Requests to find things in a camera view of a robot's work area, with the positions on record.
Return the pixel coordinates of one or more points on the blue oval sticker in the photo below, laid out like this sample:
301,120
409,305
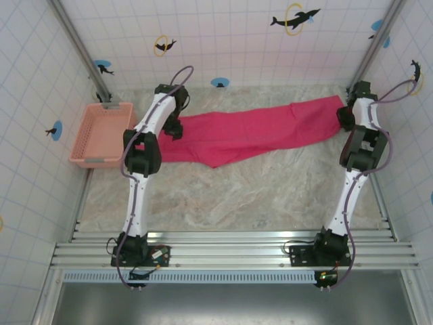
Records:
220,82

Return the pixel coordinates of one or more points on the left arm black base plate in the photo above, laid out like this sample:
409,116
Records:
116,261

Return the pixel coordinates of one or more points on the aluminium corner post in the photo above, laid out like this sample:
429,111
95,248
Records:
81,50
375,47

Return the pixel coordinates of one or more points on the aluminium rail beam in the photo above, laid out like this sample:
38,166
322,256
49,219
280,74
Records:
230,252

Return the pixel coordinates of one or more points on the seal on blue circle sticker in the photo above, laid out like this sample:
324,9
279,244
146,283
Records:
57,130

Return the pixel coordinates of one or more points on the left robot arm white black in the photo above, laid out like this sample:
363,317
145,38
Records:
138,203

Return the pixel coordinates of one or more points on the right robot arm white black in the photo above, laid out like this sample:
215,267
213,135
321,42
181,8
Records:
348,203

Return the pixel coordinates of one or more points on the pink long pants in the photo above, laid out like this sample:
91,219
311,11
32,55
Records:
253,132

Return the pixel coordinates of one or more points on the shark on blue circle sticker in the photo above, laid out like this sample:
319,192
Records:
102,66

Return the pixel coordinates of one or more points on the black connector box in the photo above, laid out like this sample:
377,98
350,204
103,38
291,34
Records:
138,277
326,278

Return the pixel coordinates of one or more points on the pink plastic basket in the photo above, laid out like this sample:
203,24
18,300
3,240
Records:
101,135

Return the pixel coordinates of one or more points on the blue patch sticker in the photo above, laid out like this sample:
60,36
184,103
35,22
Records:
377,24

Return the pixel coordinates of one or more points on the grey metal panel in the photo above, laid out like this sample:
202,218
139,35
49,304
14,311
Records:
236,304

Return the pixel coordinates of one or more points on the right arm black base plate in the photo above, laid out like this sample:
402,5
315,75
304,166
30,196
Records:
301,260

